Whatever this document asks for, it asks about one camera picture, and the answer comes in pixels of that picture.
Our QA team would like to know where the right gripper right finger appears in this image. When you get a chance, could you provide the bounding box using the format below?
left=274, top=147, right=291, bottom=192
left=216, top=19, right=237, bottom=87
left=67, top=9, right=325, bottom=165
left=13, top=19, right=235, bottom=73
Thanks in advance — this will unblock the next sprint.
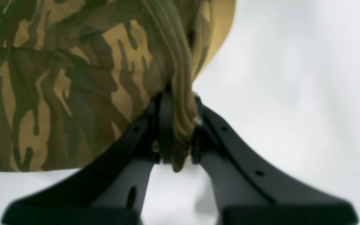
left=192, top=97, right=358, bottom=225

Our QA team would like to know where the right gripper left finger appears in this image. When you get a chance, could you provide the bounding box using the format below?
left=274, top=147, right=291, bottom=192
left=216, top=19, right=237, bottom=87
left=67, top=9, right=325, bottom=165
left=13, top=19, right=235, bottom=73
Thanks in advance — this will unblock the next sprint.
left=1, top=92, right=174, bottom=225

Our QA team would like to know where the camouflage t-shirt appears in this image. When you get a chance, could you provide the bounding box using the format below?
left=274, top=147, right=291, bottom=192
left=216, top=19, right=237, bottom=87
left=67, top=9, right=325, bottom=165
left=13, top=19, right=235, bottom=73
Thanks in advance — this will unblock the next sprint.
left=0, top=0, right=236, bottom=172

